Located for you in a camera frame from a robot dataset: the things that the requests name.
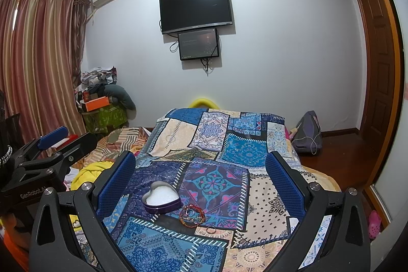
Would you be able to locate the purple heart-shaped jewelry box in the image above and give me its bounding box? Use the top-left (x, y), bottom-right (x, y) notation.
top-left (141, 181), bottom-right (182, 215)

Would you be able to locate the silver charm jewelry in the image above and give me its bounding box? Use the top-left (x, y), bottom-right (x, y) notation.
top-left (183, 209), bottom-right (200, 224)

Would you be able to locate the red gold braided bracelet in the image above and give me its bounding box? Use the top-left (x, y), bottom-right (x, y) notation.
top-left (178, 203), bottom-right (207, 229)

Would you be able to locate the red white box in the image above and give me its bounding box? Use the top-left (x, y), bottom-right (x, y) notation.
top-left (50, 134), bottom-right (78, 152)

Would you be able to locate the yellow blanket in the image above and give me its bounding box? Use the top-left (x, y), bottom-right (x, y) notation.
top-left (71, 161), bottom-right (113, 190)

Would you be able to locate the orange box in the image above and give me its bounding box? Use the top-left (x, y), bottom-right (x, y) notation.
top-left (84, 97), bottom-right (110, 112)

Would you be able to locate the pile of clothes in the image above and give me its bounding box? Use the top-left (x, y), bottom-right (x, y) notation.
top-left (74, 66), bottom-right (118, 99)

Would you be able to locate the dark green pillow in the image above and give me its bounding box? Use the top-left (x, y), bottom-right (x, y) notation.
top-left (104, 84), bottom-right (136, 110)

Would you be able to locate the striped orange quilt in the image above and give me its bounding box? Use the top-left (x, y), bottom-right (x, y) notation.
top-left (73, 127), bottom-right (149, 170)

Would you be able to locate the grey purple backpack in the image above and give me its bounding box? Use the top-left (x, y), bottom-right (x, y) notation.
top-left (291, 110), bottom-right (323, 155)

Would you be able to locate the striped red beige curtain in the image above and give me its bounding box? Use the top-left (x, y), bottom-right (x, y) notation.
top-left (1, 0), bottom-right (91, 141)

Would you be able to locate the blue patchwork bedspread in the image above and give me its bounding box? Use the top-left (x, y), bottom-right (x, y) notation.
top-left (104, 108), bottom-right (339, 271)

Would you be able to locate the yellow plastic chair top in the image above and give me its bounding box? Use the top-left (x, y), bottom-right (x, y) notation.
top-left (189, 97), bottom-right (219, 110)

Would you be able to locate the brown wooden door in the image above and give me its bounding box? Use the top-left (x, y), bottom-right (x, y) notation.
top-left (358, 0), bottom-right (402, 186)

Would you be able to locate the small black wall monitor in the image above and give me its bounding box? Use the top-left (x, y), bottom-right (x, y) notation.
top-left (178, 28), bottom-right (219, 61)

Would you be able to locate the large black wall television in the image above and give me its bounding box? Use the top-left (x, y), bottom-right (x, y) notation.
top-left (159, 0), bottom-right (233, 34)

